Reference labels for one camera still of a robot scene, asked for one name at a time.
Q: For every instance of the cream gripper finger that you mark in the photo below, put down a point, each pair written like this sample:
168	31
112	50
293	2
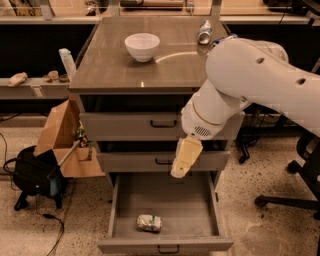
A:
187	151

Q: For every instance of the crushed 7up can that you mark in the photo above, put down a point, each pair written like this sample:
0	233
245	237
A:
150	223

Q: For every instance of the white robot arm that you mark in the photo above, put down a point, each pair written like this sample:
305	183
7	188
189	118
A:
241	72

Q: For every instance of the bottom grey drawer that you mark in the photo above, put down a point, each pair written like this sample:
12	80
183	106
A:
191	222

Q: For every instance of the grey drawer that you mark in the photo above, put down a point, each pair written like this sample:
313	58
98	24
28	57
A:
158	161
132	126
191	222

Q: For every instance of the middle grey drawer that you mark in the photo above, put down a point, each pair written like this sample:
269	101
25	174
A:
158	161

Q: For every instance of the grey drawer cabinet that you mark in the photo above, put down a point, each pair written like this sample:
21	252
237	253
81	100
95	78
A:
110	80

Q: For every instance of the top grey drawer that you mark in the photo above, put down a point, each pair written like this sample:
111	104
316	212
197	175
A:
132	126

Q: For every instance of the blue pepsi can lying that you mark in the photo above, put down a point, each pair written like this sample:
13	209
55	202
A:
222	39

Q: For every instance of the silver blue upright can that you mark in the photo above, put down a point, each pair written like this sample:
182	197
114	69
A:
205	32

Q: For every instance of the white ceramic bowl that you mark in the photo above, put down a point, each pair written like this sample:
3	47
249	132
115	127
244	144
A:
142	46

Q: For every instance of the brown cardboard box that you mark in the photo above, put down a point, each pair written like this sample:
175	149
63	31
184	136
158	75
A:
59	134

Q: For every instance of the white plastic bottle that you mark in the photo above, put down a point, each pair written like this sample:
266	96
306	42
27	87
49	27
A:
68	62

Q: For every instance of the black bag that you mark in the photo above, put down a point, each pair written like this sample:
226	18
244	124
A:
35	175

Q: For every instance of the grey side shelf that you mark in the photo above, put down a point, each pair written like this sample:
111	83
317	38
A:
33	88

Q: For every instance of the beige object on shelf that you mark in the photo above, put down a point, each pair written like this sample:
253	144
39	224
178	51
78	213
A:
18	79

